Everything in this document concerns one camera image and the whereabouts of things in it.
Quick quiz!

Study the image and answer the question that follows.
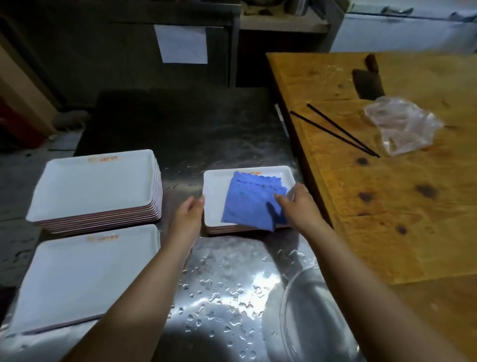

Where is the person's left hand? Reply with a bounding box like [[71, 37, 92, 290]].
[[167, 194, 206, 251]]

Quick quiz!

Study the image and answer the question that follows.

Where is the person's right hand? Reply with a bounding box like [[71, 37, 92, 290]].
[[274, 182, 330, 239]]

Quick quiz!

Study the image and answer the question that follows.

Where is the blue cloth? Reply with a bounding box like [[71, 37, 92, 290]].
[[221, 171, 290, 232]]

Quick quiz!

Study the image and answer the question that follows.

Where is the steel work table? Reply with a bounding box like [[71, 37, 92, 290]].
[[0, 88, 366, 362]]

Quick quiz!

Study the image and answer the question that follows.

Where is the person's right forearm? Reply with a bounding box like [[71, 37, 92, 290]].
[[305, 223, 474, 362]]

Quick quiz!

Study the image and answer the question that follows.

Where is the person's left forearm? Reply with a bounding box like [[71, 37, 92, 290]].
[[63, 237, 193, 362]]

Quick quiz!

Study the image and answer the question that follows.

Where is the black chopstick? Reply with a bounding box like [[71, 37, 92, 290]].
[[290, 110, 378, 158], [307, 103, 381, 158]]

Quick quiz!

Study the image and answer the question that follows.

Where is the wooden table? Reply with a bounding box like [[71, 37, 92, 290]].
[[266, 51, 477, 359]]

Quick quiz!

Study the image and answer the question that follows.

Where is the clear glass bowl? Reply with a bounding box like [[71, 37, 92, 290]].
[[260, 261, 366, 362]]

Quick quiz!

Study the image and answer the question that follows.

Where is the crumpled clear plastic bag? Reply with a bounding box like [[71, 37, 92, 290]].
[[364, 96, 445, 157]]

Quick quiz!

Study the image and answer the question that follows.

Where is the loose light floor tile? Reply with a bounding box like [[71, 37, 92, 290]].
[[48, 130, 82, 151]]

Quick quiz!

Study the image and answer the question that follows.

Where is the grey brick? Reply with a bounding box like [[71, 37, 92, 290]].
[[54, 110, 92, 131]]

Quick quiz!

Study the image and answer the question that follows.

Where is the white paper sheet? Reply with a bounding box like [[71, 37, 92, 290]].
[[154, 25, 209, 65]]

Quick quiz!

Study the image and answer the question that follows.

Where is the stainless steel cabinet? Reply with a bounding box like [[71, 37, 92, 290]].
[[0, 0, 241, 109]]

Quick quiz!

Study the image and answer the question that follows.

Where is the beige side counter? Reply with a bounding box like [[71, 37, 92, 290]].
[[239, 7, 330, 33]]

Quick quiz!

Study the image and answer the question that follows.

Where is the red fire extinguisher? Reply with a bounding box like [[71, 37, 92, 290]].
[[0, 95, 45, 148]]

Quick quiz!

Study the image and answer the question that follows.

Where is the white chest freezer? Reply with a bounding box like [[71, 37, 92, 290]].
[[329, 0, 477, 54]]

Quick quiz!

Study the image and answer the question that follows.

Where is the steel jug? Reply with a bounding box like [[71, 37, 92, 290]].
[[287, 0, 310, 16]]

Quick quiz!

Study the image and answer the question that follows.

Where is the steel cleaver with dark handle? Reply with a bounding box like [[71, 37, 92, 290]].
[[352, 54, 385, 100]]

